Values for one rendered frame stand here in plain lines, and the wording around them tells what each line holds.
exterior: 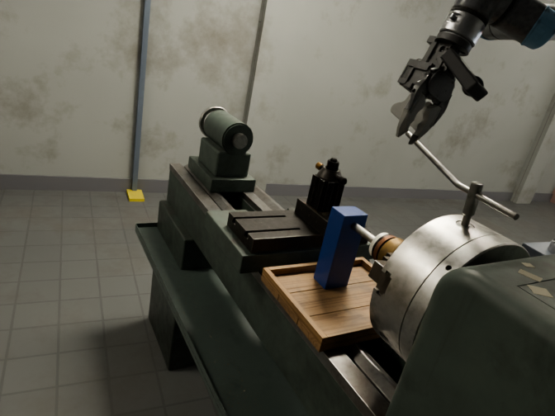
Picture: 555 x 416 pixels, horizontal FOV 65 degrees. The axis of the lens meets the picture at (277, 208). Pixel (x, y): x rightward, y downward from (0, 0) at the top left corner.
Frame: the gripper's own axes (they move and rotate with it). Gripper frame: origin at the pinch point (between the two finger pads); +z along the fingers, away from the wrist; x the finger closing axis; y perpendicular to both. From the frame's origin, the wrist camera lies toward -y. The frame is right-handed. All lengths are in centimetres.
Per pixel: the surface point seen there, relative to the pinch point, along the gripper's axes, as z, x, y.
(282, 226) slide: 37, -13, 38
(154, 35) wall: -1, -23, 296
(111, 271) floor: 137, -22, 173
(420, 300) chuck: 25.2, -0.1, -21.2
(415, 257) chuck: 19.5, -0.9, -15.2
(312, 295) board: 45.9, -13.8, 14.1
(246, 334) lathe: 79, -24, 41
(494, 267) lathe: 13.3, 5.0, -31.1
